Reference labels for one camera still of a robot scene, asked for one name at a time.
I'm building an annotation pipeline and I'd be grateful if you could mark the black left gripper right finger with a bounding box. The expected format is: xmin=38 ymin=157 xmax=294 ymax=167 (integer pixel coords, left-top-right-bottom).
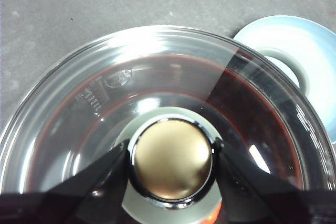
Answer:
xmin=213 ymin=137 xmax=336 ymax=224

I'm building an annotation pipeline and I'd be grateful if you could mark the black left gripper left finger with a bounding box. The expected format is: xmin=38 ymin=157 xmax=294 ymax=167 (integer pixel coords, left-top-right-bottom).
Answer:
xmin=0 ymin=139 xmax=131 ymax=224

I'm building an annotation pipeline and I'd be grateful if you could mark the blue plate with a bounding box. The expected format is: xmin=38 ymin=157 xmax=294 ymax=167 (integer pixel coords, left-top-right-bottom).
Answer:
xmin=232 ymin=15 xmax=336 ymax=143

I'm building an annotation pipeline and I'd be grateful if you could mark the glass lid with green knob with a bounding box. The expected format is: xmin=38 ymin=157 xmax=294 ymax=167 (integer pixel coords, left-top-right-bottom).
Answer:
xmin=0 ymin=24 xmax=336 ymax=224

